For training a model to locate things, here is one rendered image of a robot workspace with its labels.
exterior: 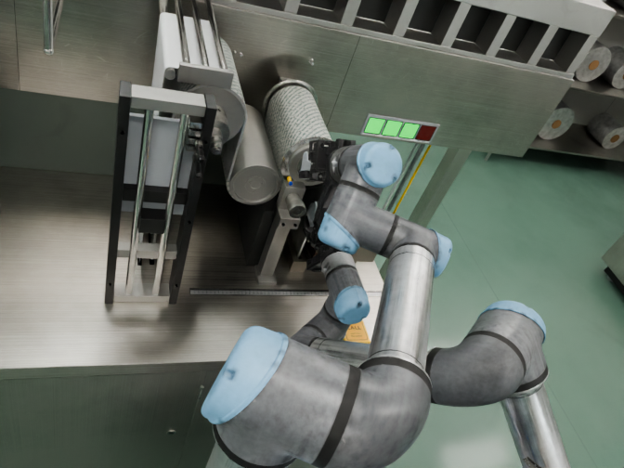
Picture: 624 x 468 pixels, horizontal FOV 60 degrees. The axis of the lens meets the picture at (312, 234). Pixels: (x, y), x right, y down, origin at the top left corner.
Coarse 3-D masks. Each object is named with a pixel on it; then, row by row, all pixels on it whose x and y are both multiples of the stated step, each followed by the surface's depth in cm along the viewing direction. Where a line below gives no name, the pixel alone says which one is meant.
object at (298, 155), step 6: (300, 150) 119; (306, 150) 120; (294, 156) 120; (300, 156) 120; (294, 162) 121; (288, 168) 123; (294, 168) 122; (294, 174) 123; (294, 180) 125; (300, 180) 125
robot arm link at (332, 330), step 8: (320, 312) 120; (312, 320) 118; (320, 320) 117; (328, 320) 118; (336, 320) 117; (320, 328) 116; (328, 328) 116; (336, 328) 118; (344, 328) 119; (328, 336) 116; (336, 336) 118
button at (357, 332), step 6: (354, 324) 136; (360, 324) 137; (348, 330) 134; (354, 330) 135; (360, 330) 135; (366, 330) 136; (348, 336) 133; (354, 336) 133; (360, 336) 134; (366, 336) 134; (360, 342) 133; (366, 342) 133
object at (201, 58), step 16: (176, 0) 117; (192, 0) 119; (208, 0) 122; (176, 16) 112; (192, 16) 115; (208, 16) 117; (176, 32) 110; (192, 32) 112; (208, 32) 114; (176, 48) 105; (192, 48) 107; (208, 48) 109; (192, 64) 98; (208, 64) 100; (224, 64) 102; (192, 80) 99; (208, 80) 100; (224, 80) 101
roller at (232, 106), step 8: (200, 88) 105; (208, 88) 105; (216, 88) 105; (216, 96) 106; (224, 96) 107; (232, 96) 107; (216, 104) 108; (224, 104) 108; (232, 104) 109; (240, 104) 109; (232, 112) 110; (240, 112) 110; (232, 120) 111; (240, 120) 112; (232, 128) 113; (232, 136) 114
